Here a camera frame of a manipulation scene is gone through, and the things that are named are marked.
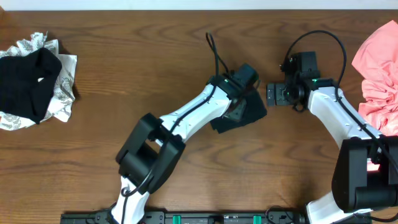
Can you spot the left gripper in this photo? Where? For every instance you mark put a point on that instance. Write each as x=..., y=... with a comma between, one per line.
x=237, y=111

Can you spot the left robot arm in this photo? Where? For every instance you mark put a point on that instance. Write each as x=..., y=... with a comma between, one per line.
x=152, y=150

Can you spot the white leaf-patterned cloth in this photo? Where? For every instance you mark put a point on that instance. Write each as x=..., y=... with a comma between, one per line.
x=61, y=103

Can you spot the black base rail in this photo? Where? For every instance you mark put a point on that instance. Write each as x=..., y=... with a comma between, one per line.
x=272, y=216

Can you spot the black shirt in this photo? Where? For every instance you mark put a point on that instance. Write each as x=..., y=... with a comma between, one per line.
x=253, y=111

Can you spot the pink garment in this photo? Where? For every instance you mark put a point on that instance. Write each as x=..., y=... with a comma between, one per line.
x=376, y=61

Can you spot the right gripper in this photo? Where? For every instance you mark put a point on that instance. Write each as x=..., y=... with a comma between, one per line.
x=271, y=94

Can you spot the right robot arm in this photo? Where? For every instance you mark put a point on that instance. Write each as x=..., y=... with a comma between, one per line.
x=365, y=176

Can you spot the black folded garment on left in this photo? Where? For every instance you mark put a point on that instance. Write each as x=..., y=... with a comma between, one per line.
x=27, y=83

